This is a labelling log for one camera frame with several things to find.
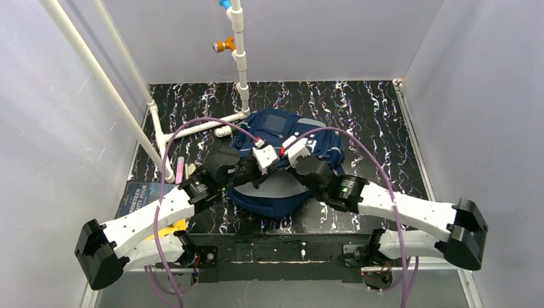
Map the navy blue backpack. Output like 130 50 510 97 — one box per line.
228 109 345 220

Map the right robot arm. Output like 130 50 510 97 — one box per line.
294 156 489 271

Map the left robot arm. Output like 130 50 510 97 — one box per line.
74 145 279 290

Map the pink marker pen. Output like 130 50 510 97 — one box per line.
174 157 185 185

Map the yellow book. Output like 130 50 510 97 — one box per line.
146 219 187 241

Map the Nineteen Eighty-Four dark book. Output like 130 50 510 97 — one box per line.
115 181 161 219

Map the blue pipe fitting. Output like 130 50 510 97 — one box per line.
218 0 232 10

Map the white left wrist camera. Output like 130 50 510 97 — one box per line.
251 138 280 175

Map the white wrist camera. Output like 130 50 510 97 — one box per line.
280 135 310 167
251 138 280 175

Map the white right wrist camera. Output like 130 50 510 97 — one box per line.
280 135 310 167

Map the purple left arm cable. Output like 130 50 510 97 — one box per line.
144 117 262 308

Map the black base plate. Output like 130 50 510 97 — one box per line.
172 231 400 285

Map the orange hose nozzle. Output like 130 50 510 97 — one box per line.
212 37 236 53

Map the white PVC pipe frame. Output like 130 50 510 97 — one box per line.
42 1 250 178

